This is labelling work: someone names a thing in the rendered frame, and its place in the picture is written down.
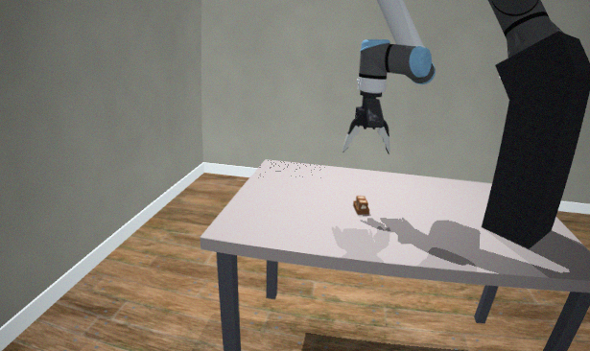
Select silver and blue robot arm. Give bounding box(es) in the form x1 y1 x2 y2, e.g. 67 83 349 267
357 0 562 128

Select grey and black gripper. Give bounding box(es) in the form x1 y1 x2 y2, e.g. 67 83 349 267
342 90 389 153

